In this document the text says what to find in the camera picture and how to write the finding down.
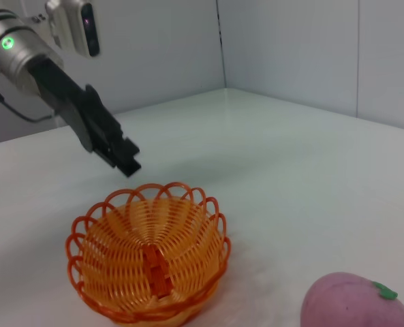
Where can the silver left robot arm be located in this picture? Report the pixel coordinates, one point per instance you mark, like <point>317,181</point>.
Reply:
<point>14,54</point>

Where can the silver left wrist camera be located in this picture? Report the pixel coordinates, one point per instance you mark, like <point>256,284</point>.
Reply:
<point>79,24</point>

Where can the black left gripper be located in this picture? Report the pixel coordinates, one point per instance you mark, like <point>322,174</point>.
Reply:
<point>72,105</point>

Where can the orange plastic woven basket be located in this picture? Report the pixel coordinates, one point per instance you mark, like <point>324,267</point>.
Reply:
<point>147,255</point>

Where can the pink toy peach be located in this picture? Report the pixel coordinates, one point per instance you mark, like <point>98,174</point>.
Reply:
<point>351,303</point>

